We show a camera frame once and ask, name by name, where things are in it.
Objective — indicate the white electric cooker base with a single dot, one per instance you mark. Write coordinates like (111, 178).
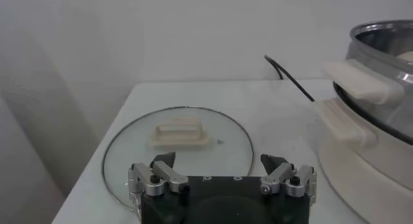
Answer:
(371, 167)

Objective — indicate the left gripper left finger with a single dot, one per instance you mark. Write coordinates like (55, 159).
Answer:
(161, 180)

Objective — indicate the white steamed baozi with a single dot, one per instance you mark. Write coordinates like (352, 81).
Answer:
(407, 57)

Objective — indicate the perforated steel steamer basket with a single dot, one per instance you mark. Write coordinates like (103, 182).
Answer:
(368, 83)

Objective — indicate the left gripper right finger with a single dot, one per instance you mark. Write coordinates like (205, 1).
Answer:
(284, 180)

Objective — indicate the round glass pot lid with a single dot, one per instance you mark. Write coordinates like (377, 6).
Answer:
(135, 141)

